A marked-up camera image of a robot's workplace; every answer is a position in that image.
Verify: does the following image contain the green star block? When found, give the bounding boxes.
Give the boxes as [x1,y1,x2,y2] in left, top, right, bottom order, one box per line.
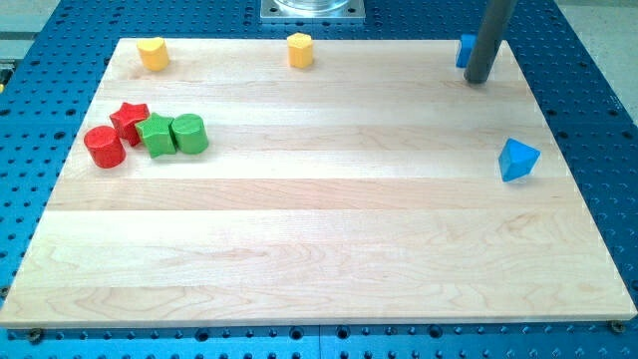
[136,113,176,158]

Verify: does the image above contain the red star block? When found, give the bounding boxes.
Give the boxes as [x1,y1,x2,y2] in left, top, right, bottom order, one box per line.
[109,102,150,147]

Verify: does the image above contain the light wooden board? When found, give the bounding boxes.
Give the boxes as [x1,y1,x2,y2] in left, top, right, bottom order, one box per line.
[1,38,636,329]

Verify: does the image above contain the yellow hexagon block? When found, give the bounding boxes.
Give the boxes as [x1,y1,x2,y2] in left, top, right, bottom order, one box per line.
[287,33,314,68]

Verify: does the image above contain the green cylinder block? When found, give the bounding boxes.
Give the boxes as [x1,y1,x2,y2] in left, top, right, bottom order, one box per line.
[170,114,209,155]

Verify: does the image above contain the blue triangle block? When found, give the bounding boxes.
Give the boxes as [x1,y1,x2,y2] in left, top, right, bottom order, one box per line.
[498,138,540,182]

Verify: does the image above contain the blue cube block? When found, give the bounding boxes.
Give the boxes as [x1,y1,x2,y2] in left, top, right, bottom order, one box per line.
[456,34,477,68]

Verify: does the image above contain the yellow heart block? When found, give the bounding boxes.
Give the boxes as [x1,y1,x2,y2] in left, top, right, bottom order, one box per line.
[137,37,169,71]

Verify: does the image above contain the red cylinder block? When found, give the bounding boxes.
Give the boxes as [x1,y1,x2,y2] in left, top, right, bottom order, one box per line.
[84,126,126,169]

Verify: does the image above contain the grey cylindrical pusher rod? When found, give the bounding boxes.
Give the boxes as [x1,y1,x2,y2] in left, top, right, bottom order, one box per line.
[464,0,517,85]

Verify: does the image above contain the blue perforated metal table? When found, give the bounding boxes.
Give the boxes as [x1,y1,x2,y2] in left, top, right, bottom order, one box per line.
[1,0,637,358]

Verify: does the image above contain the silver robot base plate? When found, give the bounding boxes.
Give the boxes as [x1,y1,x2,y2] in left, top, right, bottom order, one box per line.
[259,0,366,23]

